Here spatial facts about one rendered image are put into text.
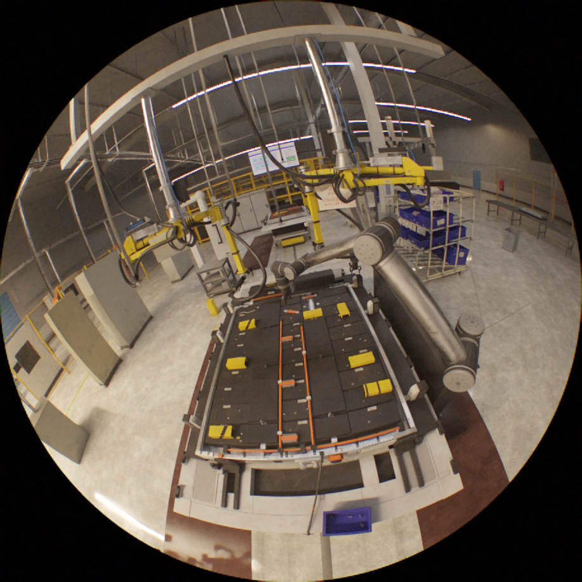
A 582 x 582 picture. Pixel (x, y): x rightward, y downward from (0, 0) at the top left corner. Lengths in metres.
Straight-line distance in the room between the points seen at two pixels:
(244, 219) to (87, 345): 8.90
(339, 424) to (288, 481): 0.50
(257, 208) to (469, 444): 10.76
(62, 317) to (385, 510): 4.93
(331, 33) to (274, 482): 3.00
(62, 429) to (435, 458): 4.68
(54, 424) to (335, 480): 4.10
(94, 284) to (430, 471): 5.52
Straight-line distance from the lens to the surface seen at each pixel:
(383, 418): 1.19
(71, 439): 4.52
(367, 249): 0.91
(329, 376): 1.31
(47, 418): 4.32
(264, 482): 1.42
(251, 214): 10.58
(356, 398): 1.23
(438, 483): 1.38
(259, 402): 1.32
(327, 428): 1.16
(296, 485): 1.37
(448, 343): 1.11
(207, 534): 2.55
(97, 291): 5.03
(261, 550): 2.33
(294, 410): 1.24
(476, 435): 2.53
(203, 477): 1.54
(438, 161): 1.77
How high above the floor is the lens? 2.11
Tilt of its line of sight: 31 degrees down
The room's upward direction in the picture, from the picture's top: 15 degrees counter-clockwise
